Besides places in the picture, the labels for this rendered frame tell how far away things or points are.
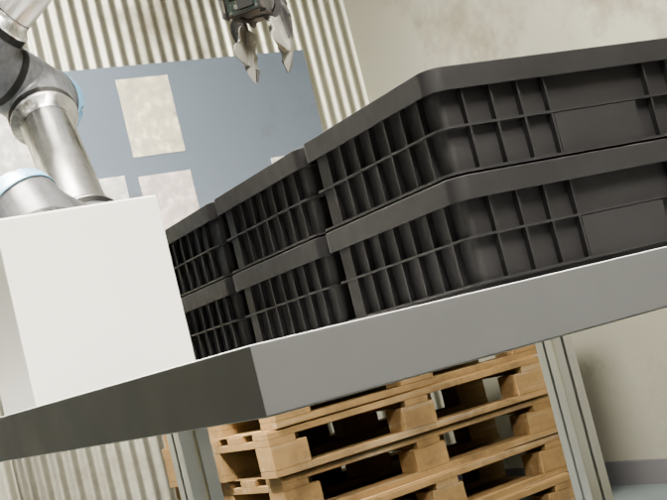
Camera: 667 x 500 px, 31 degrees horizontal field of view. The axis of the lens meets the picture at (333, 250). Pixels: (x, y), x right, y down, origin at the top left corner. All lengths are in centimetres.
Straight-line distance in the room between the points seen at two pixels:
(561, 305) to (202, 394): 23
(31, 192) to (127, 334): 27
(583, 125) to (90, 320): 66
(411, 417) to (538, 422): 51
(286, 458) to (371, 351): 263
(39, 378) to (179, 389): 78
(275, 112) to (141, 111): 56
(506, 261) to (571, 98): 21
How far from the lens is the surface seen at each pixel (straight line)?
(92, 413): 89
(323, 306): 147
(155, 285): 157
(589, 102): 131
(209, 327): 182
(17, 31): 204
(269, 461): 331
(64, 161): 194
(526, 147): 124
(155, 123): 452
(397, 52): 483
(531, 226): 122
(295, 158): 145
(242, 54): 197
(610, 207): 128
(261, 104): 474
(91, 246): 156
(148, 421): 80
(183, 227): 182
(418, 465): 357
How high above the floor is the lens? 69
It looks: 5 degrees up
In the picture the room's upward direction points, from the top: 14 degrees counter-clockwise
